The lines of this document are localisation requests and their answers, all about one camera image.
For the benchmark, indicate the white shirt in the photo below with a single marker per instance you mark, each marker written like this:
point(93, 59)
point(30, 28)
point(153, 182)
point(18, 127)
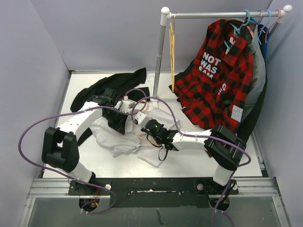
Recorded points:
point(133, 141)

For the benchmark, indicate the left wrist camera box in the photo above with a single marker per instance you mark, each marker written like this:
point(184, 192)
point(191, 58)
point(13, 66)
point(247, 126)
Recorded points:
point(125, 106)

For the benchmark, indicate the black hanging garment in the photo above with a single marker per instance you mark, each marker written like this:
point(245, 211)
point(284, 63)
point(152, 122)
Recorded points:
point(246, 127)

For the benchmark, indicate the yellow plastic hanger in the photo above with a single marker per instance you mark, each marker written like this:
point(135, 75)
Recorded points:
point(172, 53)

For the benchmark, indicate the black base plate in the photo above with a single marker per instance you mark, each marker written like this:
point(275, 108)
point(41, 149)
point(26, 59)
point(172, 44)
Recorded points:
point(153, 192)

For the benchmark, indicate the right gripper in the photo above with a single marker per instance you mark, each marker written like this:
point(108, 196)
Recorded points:
point(145, 129)

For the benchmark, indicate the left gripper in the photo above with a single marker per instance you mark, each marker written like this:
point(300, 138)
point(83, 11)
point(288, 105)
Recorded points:
point(120, 126)

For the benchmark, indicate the pink hanger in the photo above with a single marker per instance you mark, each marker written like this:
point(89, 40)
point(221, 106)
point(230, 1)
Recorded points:
point(271, 27)

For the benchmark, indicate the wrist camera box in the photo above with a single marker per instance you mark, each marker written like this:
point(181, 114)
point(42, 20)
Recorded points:
point(142, 119)
point(125, 106)

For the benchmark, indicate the beige plastic hanger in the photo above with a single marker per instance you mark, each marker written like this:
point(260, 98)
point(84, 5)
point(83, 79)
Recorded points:
point(145, 109)

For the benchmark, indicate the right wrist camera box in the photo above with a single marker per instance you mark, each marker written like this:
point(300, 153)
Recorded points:
point(142, 119)

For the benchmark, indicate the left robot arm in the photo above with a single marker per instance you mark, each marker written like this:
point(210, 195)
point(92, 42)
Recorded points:
point(60, 146)

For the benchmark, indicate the blue garment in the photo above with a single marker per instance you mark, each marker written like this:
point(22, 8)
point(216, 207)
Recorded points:
point(263, 37)

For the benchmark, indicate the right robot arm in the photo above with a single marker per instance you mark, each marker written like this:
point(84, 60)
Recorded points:
point(221, 144)

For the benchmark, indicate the grey garment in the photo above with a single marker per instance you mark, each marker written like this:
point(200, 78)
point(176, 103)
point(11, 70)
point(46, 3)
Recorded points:
point(259, 70)

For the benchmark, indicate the red black plaid shirt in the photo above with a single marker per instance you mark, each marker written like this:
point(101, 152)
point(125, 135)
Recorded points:
point(214, 91)

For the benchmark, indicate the teal hanger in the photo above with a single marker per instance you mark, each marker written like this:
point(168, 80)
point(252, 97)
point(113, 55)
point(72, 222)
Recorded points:
point(237, 30)

